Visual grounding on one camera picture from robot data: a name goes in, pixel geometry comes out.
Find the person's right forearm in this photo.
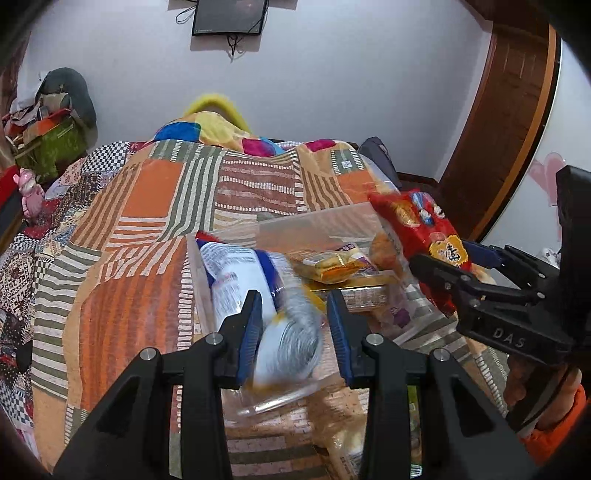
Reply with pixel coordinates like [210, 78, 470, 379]
[519, 385, 589, 467]

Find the clear packet purple label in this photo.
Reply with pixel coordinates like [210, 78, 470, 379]
[369, 295, 445, 334]

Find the pile of clutter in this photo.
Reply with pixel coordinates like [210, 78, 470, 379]
[2, 92, 70, 139]

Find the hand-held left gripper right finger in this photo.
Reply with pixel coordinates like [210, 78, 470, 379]
[327, 288, 539, 480]

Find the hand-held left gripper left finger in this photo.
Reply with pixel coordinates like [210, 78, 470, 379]
[53, 290, 264, 480]

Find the wooden door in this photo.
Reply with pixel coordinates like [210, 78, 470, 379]
[438, 23, 561, 241]

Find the patchwork blanket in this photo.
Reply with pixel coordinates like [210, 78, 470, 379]
[0, 136, 509, 480]

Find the small black monitor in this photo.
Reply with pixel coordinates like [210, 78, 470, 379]
[191, 0, 269, 37]

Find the clear bread packet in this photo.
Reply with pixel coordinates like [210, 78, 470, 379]
[369, 232, 407, 278]

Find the brown striped curtain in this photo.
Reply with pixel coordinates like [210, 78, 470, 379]
[0, 41, 33, 116]

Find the bright colourful blanket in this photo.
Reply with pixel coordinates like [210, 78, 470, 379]
[154, 111, 289, 158]

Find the clear plastic container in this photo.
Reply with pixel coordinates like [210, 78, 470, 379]
[186, 202, 458, 416]

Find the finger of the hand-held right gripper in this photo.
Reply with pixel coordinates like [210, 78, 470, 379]
[409, 253, 537, 306]
[461, 240, 560, 288]

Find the blue white snack bag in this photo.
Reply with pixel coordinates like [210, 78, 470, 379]
[196, 233, 326, 388]

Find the person's right hand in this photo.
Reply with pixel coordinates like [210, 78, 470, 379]
[503, 355, 583, 432]

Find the pink toy figure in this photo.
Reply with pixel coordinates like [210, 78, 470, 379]
[14, 168, 47, 217]

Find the purple white snack packet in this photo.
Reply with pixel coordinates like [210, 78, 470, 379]
[339, 244, 376, 274]

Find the golden flat packet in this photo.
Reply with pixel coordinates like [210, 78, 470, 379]
[307, 276, 399, 292]

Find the dark grey backpack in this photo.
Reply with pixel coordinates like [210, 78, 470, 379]
[359, 137, 400, 186]

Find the dark grey box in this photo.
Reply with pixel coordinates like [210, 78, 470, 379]
[0, 189, 25, 250]

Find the pink heart sticker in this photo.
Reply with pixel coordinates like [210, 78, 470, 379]
[544, 153, 568, 206]
[529, 157, 555, 191]

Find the yellow curved object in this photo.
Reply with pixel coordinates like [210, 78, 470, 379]
[185, 93, 250, 134]

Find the red box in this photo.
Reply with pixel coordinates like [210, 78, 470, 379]
[0, 166, 21, 204]

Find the yellow cracker packet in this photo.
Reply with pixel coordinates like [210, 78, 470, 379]
[295, 251, 365, 283]

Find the red snack bag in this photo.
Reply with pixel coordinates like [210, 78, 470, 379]
[368, 189, 474, 317]

